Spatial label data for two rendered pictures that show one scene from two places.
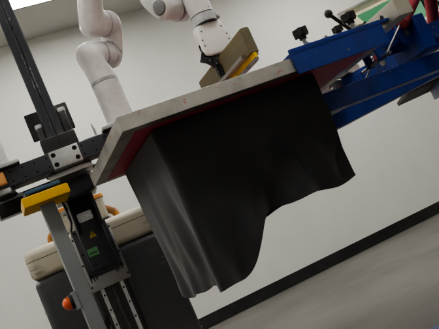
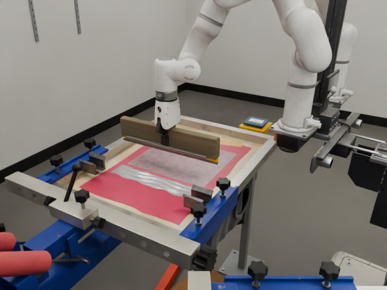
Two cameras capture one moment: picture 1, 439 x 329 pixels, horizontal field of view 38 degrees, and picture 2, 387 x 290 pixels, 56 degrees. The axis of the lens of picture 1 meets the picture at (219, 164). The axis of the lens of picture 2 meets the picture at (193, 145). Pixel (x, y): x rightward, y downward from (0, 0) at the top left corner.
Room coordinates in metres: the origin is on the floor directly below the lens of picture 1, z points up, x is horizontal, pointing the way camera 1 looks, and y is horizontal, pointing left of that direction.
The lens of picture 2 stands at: (2.82, -0.81, 1.65)
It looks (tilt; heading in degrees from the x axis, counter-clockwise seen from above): 26 degrees down; 141
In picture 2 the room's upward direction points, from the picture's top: 1 degrees clockwise
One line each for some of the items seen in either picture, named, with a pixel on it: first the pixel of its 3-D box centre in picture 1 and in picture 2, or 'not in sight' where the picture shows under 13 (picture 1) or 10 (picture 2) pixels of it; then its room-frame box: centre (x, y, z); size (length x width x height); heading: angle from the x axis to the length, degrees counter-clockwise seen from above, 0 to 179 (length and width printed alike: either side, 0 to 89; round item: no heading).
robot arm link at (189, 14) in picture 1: (188, 7); (177, 74); (1.88, -0.11, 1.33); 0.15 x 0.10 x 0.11; 55
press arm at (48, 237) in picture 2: (370, 46); (60, 236); (2.03, -0.61, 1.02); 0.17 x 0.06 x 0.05; 112
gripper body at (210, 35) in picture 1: (211, 38); (166, 110); (1.85, -0.14, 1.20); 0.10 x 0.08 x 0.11; 112
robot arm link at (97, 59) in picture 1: (98, 63); (306, 61); (2.12, 0.24, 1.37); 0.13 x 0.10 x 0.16; 145
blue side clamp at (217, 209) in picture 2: not in sight; (211, 216); (2.17, -0.21, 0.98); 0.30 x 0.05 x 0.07; 112
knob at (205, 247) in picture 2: not in sight; (200, 259); (2.32, -0.37, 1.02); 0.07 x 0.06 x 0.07; 112
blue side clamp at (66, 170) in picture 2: (336, 49); (76, 168); (1.66, -0.41, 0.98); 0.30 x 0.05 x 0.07; 112
